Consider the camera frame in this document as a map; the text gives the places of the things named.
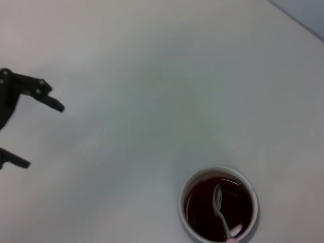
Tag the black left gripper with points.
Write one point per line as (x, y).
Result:
(6, 101)

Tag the dark brown coffee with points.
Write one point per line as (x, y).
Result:
(197, 202)

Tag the grey ceramic cup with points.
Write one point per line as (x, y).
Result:
(182, 202)

